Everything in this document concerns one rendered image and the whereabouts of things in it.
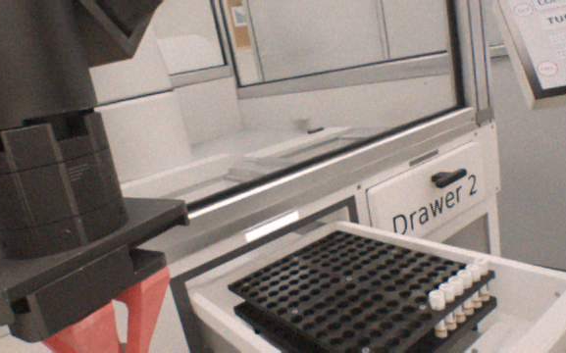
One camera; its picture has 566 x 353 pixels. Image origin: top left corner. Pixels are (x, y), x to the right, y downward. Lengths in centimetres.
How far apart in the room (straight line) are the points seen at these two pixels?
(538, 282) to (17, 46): 45
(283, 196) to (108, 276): 38
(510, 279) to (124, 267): 39
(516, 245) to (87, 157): 218
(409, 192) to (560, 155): 142
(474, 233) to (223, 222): 57
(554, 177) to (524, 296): 163
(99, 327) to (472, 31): 79
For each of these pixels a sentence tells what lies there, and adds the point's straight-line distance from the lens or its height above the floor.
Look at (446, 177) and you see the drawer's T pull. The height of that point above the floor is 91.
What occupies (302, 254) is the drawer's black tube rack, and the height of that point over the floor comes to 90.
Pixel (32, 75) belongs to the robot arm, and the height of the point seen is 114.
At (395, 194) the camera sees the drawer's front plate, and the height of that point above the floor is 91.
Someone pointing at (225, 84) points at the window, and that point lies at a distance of 52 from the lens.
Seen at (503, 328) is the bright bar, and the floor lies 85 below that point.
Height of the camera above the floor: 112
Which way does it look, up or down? 14 degrees down
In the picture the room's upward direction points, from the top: 12 degrees counter-clockwise
